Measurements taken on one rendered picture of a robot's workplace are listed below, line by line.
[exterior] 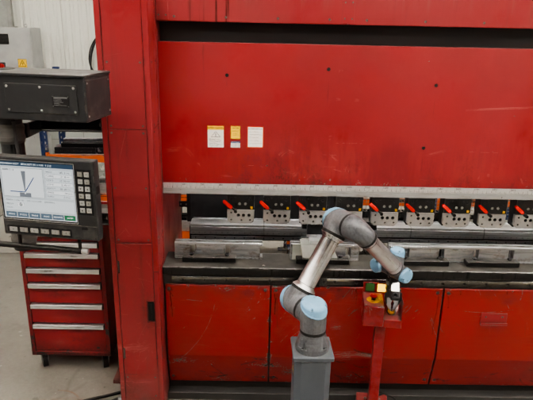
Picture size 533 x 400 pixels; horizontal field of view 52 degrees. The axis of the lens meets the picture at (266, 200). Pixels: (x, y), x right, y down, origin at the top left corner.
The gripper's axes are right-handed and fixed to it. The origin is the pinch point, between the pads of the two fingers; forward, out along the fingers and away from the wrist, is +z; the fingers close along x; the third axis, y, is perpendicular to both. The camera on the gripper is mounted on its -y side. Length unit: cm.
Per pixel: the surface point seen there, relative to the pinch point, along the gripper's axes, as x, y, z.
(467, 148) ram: -36, 40, -79
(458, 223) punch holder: -37, 37, -36
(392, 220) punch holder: 0.4, 32.0, -37.6
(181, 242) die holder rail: 118, 18, -23
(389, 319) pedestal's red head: 1.6, -5.8, 2.2
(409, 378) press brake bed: -18, 20, 60
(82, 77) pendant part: 137, -41, -125
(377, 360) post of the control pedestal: 4.7, -3.6, 30.8
